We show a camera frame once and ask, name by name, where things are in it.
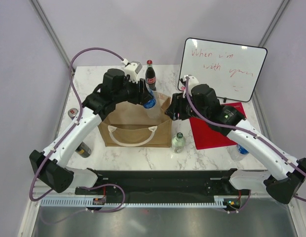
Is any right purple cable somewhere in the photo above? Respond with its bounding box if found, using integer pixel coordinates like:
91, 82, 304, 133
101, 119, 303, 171
184, 76, 306, 203

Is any white slotted cable duct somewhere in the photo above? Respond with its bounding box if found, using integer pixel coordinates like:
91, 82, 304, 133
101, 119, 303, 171
40, 196, 240, 208

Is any glass cola bottle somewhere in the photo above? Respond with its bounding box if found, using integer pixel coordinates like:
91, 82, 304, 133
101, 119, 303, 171
145, 60, 156, 91

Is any blue label water bottle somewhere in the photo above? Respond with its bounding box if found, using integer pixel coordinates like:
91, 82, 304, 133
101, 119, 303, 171
143, 89, 161, 119

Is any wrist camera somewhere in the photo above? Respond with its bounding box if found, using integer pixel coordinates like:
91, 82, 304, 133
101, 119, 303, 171
122, 58, 143, 83
180, 75, 199, 90

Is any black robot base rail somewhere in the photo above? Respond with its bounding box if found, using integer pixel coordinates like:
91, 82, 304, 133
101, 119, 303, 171
75, 170, 249, 203

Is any black drink can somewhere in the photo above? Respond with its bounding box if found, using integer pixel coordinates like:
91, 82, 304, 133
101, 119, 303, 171
76, 142, 91, 158

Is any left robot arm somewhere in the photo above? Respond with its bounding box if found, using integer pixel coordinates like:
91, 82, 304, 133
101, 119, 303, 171
29, 66, 153, 193

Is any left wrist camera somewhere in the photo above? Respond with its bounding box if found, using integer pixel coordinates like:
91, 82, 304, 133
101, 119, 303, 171
122, 58, 143, 83

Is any clear soda water bottle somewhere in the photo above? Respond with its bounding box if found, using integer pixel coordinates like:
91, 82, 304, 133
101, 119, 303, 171
171, 132, 186, 153

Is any blue red drink can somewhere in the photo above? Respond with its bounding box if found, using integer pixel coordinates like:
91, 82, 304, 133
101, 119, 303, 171
68, 108, 79, 120

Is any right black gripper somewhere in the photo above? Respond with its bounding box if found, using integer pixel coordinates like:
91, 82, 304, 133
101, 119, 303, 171
164, 90, 208, 121

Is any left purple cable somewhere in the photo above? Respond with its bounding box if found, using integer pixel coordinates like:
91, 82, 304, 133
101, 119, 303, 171
29, 47, 129, 202

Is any white whiteboard black frame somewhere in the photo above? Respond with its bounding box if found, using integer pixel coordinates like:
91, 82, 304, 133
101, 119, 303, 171
179, 38, 268, 102

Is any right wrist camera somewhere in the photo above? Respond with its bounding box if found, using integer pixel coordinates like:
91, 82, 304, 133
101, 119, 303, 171
180, 75, 199, 90

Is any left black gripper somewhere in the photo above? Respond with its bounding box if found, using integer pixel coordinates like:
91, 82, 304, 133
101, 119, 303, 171
114, 75, 153, 106

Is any blue label plastic bottle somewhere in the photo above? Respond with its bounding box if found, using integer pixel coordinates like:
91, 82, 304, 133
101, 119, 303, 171
228, 144, 249, 161

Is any brown canvas tote bag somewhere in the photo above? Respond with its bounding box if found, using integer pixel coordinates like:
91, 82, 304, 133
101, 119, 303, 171
98, 92, 172, 148

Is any red clip file folder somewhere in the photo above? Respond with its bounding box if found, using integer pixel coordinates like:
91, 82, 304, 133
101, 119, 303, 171
189, 101, 250, 151

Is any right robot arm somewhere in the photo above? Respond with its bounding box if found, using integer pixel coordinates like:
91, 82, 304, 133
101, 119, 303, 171
165, 84, 306, 204

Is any purple cable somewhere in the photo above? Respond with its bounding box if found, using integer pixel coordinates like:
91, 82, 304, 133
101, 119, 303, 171
29, 47, 129, 202
184, 76, 306, 203

